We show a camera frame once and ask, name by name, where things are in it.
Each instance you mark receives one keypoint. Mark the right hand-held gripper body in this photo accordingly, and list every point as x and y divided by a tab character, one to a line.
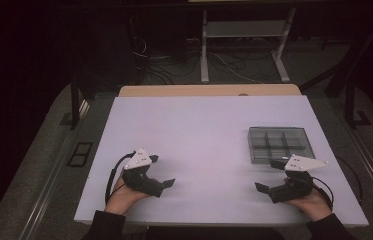
295	188

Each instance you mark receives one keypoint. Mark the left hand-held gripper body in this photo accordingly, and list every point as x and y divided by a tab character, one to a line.
139	160

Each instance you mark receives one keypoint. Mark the grey transparent compartment box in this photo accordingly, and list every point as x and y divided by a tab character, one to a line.
274	143

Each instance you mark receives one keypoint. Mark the person's right hand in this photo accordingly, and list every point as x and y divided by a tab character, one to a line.
314	204

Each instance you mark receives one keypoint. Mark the person's left hand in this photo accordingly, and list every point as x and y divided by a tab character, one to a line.
120	198

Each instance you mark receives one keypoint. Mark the wooden table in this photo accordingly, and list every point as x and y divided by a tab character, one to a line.
207	90

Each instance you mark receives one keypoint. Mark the white metal stand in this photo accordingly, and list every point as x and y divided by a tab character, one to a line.
204	50

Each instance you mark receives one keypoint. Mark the black tripod leg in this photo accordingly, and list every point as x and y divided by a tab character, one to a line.
357	53

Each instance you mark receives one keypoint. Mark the aluminium floor rail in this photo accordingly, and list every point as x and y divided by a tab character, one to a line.
372	166
52	180

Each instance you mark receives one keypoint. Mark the black metal stand post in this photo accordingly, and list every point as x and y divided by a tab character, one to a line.
74	106
350	103

